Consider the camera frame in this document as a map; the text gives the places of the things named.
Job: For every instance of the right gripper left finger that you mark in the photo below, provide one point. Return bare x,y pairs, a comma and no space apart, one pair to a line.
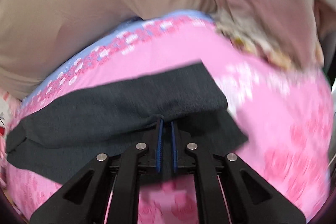
105,190

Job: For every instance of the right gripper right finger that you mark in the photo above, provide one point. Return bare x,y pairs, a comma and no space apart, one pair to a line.
228,190

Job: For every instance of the dark grey pants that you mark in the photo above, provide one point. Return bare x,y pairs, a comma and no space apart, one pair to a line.
59,139

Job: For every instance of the pink floral bed sheet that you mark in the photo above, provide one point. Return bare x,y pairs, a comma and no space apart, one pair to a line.
288,122

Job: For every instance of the white cartoon face pillow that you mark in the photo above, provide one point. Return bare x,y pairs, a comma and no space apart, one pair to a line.
8,108

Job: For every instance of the floral beige blanket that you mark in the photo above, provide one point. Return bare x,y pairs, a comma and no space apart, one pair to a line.
285,32

